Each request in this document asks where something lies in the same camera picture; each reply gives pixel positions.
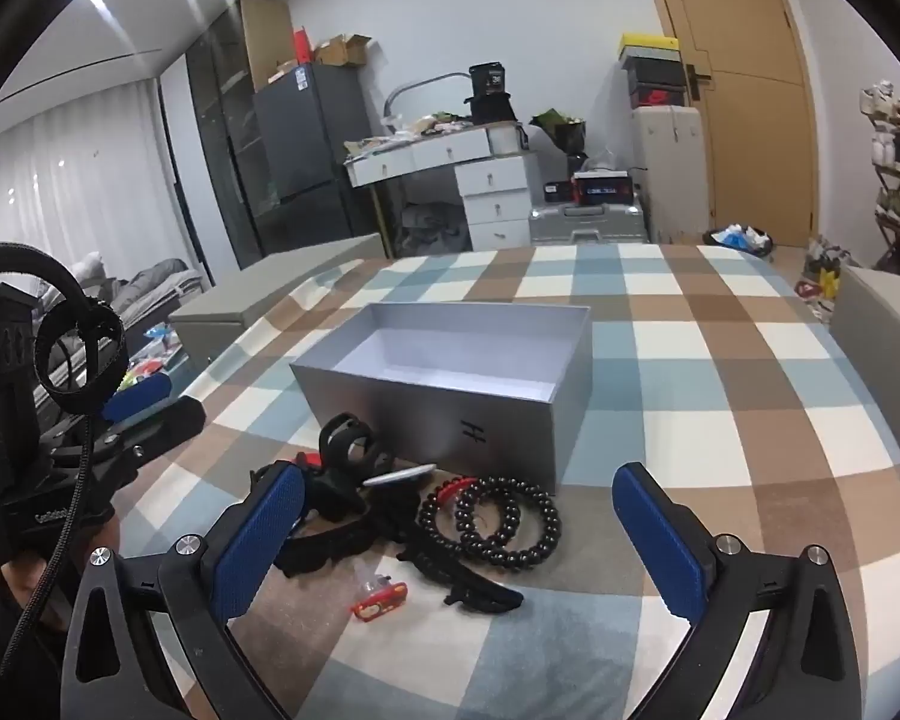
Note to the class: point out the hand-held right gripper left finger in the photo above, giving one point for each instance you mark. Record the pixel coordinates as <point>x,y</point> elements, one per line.
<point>259,540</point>

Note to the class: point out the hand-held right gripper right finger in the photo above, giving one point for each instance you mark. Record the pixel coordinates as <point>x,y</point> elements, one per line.
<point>656,547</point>

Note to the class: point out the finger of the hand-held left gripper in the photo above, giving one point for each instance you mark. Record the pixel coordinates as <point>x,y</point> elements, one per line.
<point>135,395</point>
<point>165,427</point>

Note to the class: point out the black wavy hair clip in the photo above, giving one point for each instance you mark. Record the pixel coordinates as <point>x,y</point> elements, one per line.
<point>322,540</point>

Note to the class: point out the red oval hair clip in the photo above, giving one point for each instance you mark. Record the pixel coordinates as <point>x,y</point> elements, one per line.
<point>309,461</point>

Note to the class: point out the black round hair claw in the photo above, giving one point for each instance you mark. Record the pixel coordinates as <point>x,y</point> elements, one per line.
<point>345,491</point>

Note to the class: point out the clear red hair accessory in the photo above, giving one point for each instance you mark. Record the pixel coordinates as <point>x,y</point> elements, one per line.
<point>381,591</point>

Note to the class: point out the silver oval hair clip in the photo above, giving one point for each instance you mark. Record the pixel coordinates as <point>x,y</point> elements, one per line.
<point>397,476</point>

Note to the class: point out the grey cardboard box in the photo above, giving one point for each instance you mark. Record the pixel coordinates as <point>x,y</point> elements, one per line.
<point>435,420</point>

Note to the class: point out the person's left forearm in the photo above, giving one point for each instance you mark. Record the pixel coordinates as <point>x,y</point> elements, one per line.
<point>0,660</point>

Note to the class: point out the person's left hand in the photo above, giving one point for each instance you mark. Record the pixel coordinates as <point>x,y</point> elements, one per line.
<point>22,577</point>

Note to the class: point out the cluttered coffee table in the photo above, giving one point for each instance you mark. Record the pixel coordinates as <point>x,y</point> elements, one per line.
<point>150,360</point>

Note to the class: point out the sofa with grey blankets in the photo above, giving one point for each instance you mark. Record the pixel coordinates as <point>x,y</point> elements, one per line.
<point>150,281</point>

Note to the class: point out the checked blanket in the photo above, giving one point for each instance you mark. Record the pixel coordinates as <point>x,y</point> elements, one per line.
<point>720,390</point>

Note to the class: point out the white curtain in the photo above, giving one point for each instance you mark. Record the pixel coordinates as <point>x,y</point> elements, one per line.
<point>82,180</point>

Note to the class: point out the glass door cabinet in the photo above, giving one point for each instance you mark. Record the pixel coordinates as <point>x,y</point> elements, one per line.
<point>225,150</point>

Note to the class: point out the dark grey refrigerator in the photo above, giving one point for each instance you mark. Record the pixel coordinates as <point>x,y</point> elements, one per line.
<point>307,150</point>

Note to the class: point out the grey padded bench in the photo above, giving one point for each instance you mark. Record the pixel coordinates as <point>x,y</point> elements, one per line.
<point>885,330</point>

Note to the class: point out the toys and shoes pile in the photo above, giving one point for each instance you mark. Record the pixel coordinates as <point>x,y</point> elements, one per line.
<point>821,277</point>

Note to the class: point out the trash bin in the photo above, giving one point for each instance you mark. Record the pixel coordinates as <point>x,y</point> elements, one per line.
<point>739,240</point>

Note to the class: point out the silver suitcase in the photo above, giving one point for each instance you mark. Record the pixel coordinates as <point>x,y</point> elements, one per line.
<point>585,225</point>

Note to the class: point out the grey clothes pile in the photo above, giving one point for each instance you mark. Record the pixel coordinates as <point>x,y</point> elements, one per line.
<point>431,229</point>

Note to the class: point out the black red electronic device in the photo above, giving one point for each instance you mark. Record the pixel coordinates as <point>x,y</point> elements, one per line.
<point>604,187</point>

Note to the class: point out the white suitcase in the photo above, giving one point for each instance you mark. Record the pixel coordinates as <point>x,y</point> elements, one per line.
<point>671,172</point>

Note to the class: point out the white desk with drawers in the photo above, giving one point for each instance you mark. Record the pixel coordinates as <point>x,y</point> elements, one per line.
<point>495,202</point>

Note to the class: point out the tall cardboard box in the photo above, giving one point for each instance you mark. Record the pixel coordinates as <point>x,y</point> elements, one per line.
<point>266,34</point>

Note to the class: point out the open cardboard box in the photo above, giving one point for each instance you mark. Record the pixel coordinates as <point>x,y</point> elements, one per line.
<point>341,51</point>

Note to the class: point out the grey arc desk lamp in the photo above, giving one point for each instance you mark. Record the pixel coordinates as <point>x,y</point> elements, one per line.
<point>420,82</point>

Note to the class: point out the black wrapped bouquet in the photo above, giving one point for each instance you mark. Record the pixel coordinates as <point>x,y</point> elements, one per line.
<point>562,131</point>

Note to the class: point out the wooden door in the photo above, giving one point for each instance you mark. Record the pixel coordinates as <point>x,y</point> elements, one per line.
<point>750,127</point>

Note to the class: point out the black shoe box red mark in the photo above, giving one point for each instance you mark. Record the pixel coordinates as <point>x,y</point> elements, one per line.
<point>656,96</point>

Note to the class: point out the black bag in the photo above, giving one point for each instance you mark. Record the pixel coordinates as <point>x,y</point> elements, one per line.
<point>491,109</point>

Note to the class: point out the small black box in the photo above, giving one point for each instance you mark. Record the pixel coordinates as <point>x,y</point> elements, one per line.
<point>490,79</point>

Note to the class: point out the yellow shoe box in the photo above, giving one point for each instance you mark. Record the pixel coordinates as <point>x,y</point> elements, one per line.
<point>649,43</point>

